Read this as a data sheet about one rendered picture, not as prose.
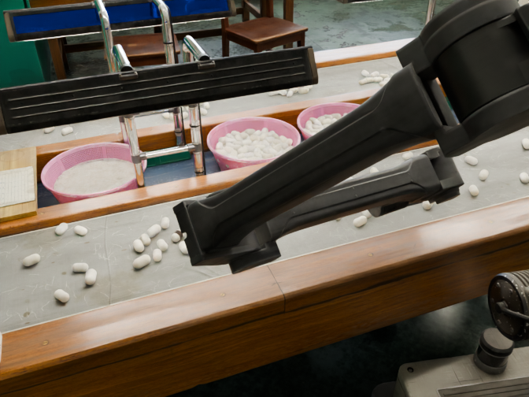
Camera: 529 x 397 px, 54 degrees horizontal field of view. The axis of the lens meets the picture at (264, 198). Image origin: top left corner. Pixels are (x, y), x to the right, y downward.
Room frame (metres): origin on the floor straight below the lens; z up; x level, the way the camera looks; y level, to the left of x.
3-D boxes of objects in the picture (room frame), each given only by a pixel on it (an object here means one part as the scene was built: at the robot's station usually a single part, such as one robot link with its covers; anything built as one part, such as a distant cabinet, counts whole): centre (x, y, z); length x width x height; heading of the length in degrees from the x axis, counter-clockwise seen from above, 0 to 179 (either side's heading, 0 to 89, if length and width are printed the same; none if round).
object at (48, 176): (1.16, 0.44, 0.72); 0.27 x 0.27 x 0.10
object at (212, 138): (1.31, 0.03, 0.72); 0.27 x 0.27 x 0.10
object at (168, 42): (1.41, 0.35, 0.90); 0.20 x 0.19 x 0.45; 110
